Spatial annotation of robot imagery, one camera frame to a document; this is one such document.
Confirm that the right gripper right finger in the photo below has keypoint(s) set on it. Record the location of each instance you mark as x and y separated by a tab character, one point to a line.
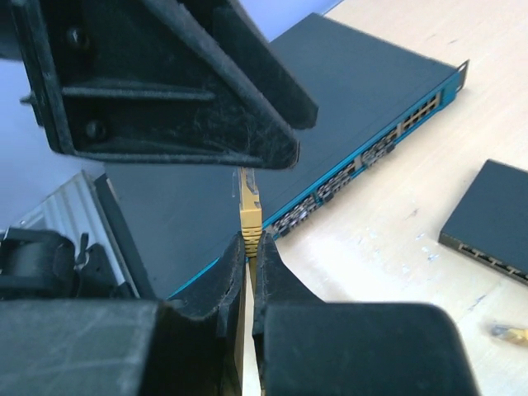
307	346

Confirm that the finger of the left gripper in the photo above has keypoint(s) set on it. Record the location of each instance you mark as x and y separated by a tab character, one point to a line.
238	36
143	82

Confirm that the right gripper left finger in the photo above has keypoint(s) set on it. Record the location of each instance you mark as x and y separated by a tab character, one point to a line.
53	342

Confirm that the large rack network switch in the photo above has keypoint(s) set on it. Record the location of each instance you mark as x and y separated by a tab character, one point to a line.
173	222

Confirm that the aluminium frame rail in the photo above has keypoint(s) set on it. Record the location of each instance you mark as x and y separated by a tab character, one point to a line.
74	209

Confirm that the small black network switch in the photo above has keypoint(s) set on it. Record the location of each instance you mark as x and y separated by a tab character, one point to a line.
489	224

